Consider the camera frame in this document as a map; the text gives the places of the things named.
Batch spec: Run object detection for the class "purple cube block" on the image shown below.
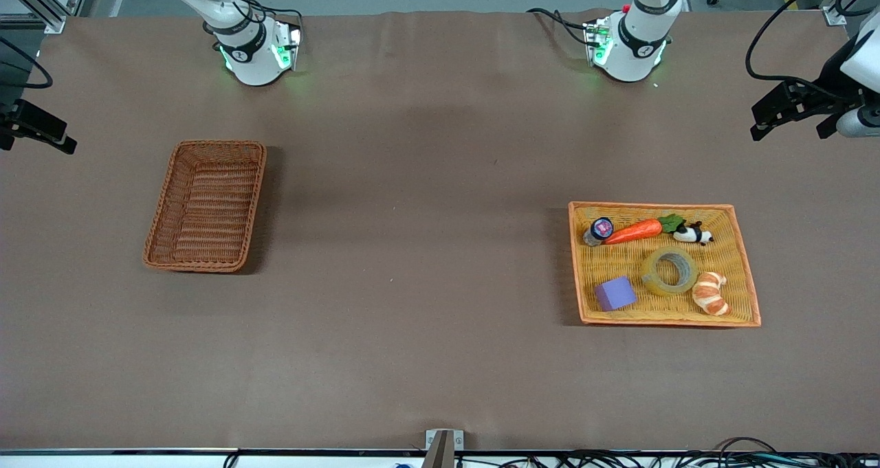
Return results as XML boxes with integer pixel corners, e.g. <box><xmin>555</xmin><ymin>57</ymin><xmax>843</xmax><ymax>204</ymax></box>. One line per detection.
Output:
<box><xmin>593</xmin><ymin>276</ymin><xmax>639</xmax><ymax>313</ymax></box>

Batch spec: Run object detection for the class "toy croissant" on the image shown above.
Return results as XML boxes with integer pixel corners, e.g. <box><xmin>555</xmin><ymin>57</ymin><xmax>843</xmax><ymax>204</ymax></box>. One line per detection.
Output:
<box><xmin>692</xmin><ymin>271</ymin><xmax>732</xmax><ymax>317</ymax></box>

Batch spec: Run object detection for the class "brown wicker basket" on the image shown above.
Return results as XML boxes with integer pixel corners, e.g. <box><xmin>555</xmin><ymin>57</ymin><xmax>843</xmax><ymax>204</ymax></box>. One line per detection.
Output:
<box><xmin>142</xmin><ymin>140</ymin><xmax>267</xmax><ymax>274</ymax></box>

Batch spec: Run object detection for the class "aluminium frame profile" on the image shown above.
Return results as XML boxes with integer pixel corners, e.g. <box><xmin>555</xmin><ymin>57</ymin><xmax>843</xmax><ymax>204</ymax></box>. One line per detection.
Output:
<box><xmin>819</xmin><ymin>0</ymin><xmax>880</xmax><ymax>27</ymax></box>
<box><xmin>0</xmin><ymin>0</ymin><xmax>94</xmax><ymax>34</ymax></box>

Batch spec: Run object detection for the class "orange toy carrot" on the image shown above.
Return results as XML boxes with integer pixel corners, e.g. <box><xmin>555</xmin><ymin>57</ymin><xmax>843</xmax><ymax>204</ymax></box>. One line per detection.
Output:
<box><xmin>604</xmin><ymin>214</ymin><xmax>687</xmax><ymax>245</ymax></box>

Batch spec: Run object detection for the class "white table edge strip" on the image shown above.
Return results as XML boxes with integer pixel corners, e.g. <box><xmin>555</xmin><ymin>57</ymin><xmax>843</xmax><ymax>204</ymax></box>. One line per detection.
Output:
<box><xmin>0</xmin><ymin>449</ymin><xmax>880</xmax><ymax>468</ymax></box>

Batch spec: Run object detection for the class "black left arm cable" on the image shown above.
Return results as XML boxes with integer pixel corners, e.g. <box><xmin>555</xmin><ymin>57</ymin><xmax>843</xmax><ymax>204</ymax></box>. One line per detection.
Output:
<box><xmin>745</xmin><ymin>0</ymin><xmax>867</xmax><ymax>101</ymax></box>

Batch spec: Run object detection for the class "black cable bundle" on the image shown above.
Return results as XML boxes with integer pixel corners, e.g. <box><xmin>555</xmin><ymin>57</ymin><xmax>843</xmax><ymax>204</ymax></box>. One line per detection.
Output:
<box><xmin>495</xmin><ymin>437</ymin><xmax>880</xmax><ymax>468</ymax></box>

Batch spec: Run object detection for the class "small jar with blue lid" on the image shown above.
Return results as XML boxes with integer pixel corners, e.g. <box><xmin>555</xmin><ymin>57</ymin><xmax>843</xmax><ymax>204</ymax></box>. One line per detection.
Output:
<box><xmin>583</xmin><ymin>217</ymin><xmax>615</xmax><ymax>247</ymax></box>

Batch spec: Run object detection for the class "orange rimmed yellow woven basket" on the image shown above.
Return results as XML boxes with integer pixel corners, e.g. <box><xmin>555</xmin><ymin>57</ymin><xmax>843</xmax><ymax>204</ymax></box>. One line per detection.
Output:
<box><xmin>568</xmin><ymin>201</ymin><xmax>762</xmax><ymax>328</ymax></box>

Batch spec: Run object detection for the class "yellowish clear tape roll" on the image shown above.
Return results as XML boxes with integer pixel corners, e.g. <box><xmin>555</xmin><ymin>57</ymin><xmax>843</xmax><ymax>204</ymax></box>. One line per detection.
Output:
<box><xmin>640</xmin><ymin>246</ymin><xmax>700</xmax><ymax>297</ymax></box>

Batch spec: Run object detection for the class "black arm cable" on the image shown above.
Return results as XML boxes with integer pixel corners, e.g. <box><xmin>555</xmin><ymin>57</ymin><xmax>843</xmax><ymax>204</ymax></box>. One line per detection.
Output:
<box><xmin>0</xmin><ymin>37</ymin><xmax>54</xmax><ymax>89</ymax></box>
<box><xmin>745</xmin><ymin>0</ymin><xmax>867</xmax><ymax>101</ymax></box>

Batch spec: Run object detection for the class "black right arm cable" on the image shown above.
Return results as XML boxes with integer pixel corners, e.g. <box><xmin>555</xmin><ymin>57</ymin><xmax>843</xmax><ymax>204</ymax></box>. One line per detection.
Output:
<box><xmin>0</xmin><ymin>37</ymin><xmax>54</xmax><ymax>89</ymax></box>

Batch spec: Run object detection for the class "black and white panda toy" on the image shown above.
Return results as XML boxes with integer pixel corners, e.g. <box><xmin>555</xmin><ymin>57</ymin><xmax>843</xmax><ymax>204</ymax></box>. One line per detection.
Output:
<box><xmin>672</xmin><ymin>221</ymin><xmax>715</xmax><ymax>247</ymax></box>

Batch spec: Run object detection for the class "grey metal table bracket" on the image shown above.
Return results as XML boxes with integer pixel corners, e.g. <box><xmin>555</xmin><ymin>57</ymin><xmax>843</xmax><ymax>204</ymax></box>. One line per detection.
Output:
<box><xmin>425</xmin><ymin>429</ymin><xmax>465</xmax><ymax>468</ymax></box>

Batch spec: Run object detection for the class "black left base cable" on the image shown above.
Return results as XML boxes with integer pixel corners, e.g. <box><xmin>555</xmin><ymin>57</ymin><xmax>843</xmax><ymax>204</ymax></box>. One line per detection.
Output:
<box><xmin>526</xmin><ymin>7</ymin><xmax>593</xmax><ymax>47</ymax></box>

